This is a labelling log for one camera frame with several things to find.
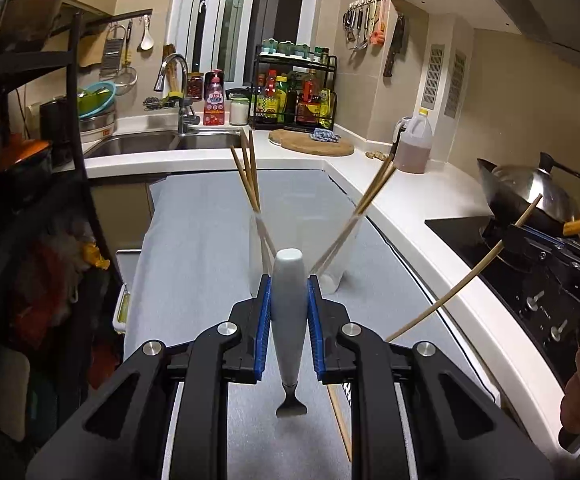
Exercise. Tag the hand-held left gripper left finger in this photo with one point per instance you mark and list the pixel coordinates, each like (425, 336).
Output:
(264, 330)

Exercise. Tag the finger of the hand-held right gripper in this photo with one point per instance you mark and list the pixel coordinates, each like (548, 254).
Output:
(524, 242)
(549, 234)

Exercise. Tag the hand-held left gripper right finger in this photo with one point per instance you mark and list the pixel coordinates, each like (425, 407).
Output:
(316, 330)

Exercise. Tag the wooden chopstick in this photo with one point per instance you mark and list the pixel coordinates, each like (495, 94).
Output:
(253, 165)
(244, 180)
(250, 180)
(387, 178)
(380, 172)
(340, 420)
(449, 297)

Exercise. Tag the clear glass cup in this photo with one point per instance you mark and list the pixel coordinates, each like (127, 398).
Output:
(305, 232)

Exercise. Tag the metal stove knob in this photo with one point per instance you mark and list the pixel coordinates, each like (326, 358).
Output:
(559, 330)
(534, 300)

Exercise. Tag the steel wok lid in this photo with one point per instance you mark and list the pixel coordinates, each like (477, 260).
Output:
(529, 187)

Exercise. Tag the black stove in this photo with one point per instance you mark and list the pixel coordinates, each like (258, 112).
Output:
(469, 240)

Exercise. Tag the black wok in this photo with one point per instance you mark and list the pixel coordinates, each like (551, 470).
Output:
(494, 195)

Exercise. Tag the grey table mat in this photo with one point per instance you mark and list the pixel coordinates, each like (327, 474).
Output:
(205, 240)

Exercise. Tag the oil jug yellow cap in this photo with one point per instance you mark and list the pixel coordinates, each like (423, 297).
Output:
(412, 152)

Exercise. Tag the ginger pieces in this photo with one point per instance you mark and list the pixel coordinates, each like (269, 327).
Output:
(374, 155)

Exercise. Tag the round wooden cutting board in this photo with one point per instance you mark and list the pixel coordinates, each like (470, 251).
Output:
(300, 145)

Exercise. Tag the yellow plastic object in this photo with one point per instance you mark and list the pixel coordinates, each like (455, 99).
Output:
(92, 255)

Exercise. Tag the blue netted bundle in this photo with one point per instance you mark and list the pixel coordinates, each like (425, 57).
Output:
(326, 136)

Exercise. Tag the white jar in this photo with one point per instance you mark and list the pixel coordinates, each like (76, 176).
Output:
(238, 112)

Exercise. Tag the steel sink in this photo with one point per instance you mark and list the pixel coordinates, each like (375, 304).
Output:
(135, 142)

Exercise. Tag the red plastic bag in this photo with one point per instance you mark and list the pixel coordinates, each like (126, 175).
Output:
(40, 285)

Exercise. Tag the range hood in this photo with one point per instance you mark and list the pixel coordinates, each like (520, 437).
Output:
(544, 5)

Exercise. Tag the pink dish soap bottle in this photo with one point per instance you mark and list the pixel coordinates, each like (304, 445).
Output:
(216, 105)

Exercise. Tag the row of sauce bottles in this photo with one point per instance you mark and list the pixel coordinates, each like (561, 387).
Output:
(290, 100)

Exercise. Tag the hanging cleaver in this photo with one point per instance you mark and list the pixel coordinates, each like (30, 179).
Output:
(394, 45)

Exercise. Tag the black spice rack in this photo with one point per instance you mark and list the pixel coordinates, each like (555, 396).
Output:
(334, 90)

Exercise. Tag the red-filled glass jar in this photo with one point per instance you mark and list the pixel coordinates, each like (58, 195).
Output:
(195, 87)

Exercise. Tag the steel basin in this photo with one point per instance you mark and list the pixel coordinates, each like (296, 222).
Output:
(97, 127)

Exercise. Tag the row of hanging kitchen tools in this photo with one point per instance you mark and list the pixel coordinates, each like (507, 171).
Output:
(362, 20)

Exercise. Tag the row of spice jars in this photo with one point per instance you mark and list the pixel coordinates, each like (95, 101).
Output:
(290, 50)

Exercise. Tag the green colander bowl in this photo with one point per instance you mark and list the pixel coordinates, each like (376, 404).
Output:
(95, 100)

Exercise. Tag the chrome faucet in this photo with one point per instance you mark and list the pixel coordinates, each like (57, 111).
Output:
(170, 60)

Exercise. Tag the black cylinder flask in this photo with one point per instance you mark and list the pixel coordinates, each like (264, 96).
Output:
(55, 130)

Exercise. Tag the orange-lidded pot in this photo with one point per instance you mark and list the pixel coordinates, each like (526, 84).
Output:
(20, 155)

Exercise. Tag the white ladle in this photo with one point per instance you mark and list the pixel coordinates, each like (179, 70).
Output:
(145, 42)

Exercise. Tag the black metal rack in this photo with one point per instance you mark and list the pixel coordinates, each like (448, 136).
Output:
(72, 85)

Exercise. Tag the white-framed window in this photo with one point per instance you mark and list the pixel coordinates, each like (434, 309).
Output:
(230, 20)

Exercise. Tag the metal grater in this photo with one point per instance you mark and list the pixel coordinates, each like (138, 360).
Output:
(111, 52)

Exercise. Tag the hanging wooden board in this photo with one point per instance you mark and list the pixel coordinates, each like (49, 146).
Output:
(90, 52)

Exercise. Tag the dark glass bowl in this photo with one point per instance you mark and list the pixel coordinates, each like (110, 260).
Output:
(40, 5)

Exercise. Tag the wall vent grille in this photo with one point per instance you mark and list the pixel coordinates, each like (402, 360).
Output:
(433, 77)

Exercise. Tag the black wall rail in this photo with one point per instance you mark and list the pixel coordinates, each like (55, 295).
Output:
(115, 17)

